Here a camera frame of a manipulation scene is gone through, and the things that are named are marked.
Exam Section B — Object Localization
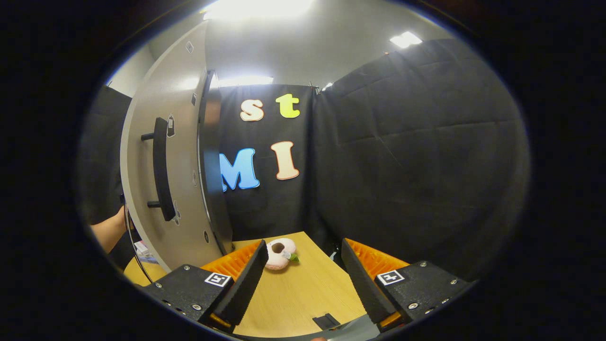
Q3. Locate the pink plush toy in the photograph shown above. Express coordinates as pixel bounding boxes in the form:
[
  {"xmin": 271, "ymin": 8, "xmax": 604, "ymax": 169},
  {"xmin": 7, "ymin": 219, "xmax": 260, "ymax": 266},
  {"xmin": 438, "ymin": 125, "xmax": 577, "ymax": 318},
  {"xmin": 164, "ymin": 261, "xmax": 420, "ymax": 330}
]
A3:
[{"xmin": 264, "ymin": 238, "xmax": 300, "ymax": 271}]

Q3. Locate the black cable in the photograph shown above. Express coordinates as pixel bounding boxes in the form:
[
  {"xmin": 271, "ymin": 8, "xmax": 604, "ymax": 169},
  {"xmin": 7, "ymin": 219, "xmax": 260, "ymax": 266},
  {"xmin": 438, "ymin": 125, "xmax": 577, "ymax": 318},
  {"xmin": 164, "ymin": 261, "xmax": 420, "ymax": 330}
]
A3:
[{"xmin": 123, "ymin": 203, "xmax": 143, "ymax": 272}]

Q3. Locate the black backdrop cloth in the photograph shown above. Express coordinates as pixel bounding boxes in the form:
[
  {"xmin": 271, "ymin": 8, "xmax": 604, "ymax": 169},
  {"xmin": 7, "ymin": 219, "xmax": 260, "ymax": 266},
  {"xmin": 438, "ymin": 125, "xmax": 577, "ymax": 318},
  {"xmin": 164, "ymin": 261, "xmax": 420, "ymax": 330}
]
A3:
[{"xmin": 76, "ymin": 38, "xmax": 531, "ymax": 282}]

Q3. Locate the grey cabinet with dark frame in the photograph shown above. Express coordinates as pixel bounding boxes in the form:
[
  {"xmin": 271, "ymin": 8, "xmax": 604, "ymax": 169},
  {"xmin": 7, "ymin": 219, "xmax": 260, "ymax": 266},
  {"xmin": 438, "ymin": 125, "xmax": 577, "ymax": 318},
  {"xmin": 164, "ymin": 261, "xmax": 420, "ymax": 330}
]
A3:
[{"xmin": 198, "ymin": 70, "xmax": 235, "ymax": 257}]

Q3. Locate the beige cabinet door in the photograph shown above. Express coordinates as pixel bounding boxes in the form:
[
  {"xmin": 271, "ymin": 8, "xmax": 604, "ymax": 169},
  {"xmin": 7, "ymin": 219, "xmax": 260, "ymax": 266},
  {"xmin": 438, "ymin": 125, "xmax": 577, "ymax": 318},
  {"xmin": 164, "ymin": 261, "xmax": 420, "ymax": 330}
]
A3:
[{"xmin": 120, "ymin": 21, "xmax": 224, "ymax": 273}]

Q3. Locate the black cabinet door handle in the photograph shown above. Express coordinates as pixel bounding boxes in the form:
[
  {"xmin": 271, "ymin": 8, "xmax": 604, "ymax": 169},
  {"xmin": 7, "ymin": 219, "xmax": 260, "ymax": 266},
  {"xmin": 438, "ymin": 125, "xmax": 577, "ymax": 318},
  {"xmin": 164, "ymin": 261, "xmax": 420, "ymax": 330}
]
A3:
[{"xmin": 141, "ymin": 117, "xmax": 177, "ymax": 222}]

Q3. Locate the small black flat object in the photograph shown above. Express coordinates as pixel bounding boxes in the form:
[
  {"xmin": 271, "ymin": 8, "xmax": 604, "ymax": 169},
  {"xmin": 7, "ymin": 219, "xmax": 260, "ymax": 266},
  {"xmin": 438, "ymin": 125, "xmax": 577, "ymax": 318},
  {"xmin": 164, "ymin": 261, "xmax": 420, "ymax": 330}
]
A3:
[{"xmin": 312, "ymin": 313, "xmax": 341, "ymax": 331}]

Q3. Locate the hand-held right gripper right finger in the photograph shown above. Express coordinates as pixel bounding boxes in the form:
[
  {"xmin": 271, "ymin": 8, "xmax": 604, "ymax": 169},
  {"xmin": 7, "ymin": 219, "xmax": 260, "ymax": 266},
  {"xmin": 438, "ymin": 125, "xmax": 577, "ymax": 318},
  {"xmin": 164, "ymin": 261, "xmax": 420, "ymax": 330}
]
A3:
[{"xmin": 341, "ymin": 238, "xmax": 474, "ymax": 332}]

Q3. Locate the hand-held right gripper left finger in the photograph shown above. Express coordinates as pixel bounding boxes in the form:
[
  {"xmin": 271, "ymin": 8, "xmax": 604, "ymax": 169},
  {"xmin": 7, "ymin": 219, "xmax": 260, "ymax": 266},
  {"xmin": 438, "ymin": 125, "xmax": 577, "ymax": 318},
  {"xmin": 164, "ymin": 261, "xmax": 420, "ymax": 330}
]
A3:
[{"xmin": 142, "ymin": 239, "xmax": 269, "ymax": 333}]

